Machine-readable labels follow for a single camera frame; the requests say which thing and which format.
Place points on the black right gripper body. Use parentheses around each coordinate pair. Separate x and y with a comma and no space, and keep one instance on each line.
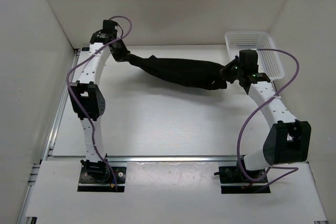
(231,72)

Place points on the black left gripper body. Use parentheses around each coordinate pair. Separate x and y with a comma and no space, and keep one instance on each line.
(121,52)

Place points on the black shorts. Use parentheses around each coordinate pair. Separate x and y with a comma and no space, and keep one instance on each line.
(185,72)

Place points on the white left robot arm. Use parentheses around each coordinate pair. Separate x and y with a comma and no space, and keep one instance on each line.
(89,105)

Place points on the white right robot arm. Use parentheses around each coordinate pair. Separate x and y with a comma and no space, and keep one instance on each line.
(288,138)

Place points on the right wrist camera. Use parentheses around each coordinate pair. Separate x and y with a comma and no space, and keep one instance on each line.
(248,61)

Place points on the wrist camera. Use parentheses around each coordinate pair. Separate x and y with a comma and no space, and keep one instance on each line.
(248,61)
(110,27)

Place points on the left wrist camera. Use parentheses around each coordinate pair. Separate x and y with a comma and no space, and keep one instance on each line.
(110,27)

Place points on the left aluminium side rail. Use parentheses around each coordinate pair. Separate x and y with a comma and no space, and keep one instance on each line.
(51,137)

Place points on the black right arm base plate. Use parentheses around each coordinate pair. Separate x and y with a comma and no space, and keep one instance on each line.
(233,181)

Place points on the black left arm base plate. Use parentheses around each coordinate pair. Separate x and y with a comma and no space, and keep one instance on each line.
(97,177)

